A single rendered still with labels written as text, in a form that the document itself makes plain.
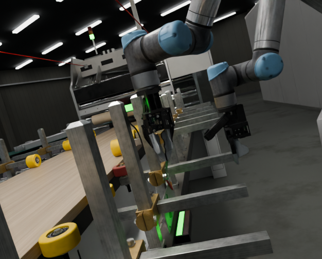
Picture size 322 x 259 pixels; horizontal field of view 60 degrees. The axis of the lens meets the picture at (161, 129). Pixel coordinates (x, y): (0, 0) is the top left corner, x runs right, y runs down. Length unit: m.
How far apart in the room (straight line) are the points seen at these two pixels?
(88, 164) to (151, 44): 0.34
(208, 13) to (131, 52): 0.22
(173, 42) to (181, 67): 2.58
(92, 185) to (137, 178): 0.26
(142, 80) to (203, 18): 0.22
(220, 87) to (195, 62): 2.28
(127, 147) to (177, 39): 0.30
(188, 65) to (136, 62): 2.51
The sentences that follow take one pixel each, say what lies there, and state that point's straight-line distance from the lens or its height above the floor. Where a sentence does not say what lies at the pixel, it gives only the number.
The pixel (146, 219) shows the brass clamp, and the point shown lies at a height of 0.82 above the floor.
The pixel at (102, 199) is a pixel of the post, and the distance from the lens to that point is 0.52.
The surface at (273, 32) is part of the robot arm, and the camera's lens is 0.92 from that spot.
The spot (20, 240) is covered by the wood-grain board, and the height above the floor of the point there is 0.90.
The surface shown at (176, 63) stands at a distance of 3.25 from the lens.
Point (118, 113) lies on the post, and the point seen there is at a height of 1.11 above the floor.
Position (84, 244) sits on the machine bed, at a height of 0.77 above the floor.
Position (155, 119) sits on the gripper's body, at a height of 1.06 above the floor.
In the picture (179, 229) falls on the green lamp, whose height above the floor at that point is 0.70.
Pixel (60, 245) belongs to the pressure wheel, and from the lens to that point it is 0.63.
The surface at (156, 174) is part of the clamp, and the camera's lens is 0.99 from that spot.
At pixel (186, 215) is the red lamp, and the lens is 1.01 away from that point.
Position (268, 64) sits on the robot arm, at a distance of 0.88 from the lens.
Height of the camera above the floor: 1.12
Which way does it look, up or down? 7 degrees down
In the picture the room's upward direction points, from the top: 15 degrees counter-clockwise
